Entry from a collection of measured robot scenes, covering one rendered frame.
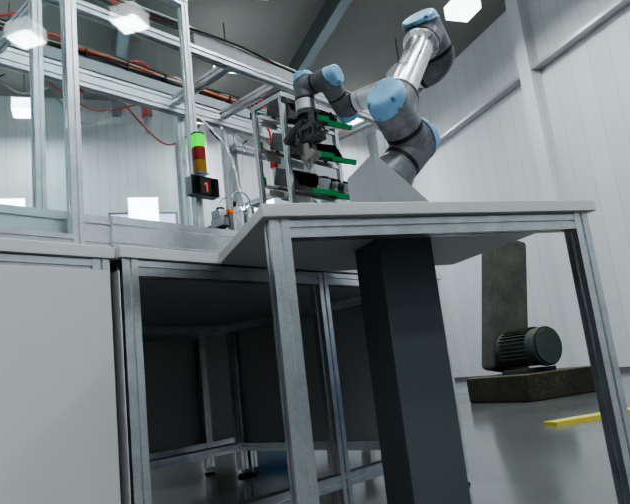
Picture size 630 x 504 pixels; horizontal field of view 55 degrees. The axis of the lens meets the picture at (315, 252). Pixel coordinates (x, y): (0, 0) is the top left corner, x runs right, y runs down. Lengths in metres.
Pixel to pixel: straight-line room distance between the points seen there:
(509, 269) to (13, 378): 6.59
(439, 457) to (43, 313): 1.00
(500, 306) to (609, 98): 4.69
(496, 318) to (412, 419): 5.73
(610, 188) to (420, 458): 9.35
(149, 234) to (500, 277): 6.04
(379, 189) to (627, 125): 9.09
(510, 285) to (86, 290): 6.37
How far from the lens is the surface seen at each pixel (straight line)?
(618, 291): 10.68
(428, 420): 1.62
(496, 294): 7.35
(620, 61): 10.85
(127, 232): 1.69
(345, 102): 2.28
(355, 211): 1.36
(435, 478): 1.64
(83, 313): 1.52
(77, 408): 1.50
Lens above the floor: 0.49
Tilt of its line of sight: 11 degrees up
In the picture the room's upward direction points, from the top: 7 degrees counter-clockwise
